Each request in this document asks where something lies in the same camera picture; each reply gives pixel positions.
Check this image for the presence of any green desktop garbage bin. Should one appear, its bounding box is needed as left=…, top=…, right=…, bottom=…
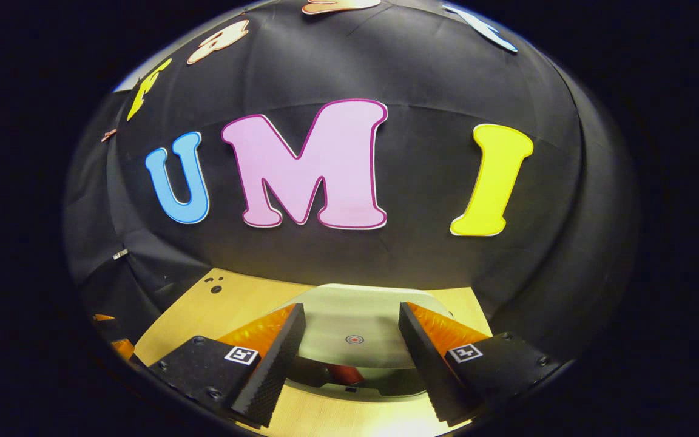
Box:
left=283, top=283, right=456, bottom=398

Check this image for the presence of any red pop can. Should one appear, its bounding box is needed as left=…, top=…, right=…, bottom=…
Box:
left=328, top=364, right=365, bottom=386

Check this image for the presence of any black backdrop cloth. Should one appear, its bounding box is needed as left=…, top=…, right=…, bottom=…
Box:
left=64, top=0, right=638, bottom=365

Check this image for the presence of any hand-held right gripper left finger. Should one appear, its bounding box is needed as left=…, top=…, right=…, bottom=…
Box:
left=149, top=302, right=306, bottom=427

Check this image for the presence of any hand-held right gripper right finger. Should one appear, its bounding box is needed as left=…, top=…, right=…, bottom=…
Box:
left=398, top=301, right=559, bottom=425

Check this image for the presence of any wooden desktop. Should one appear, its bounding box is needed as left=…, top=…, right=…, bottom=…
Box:
left=134, top=268, right=493, bottom=436

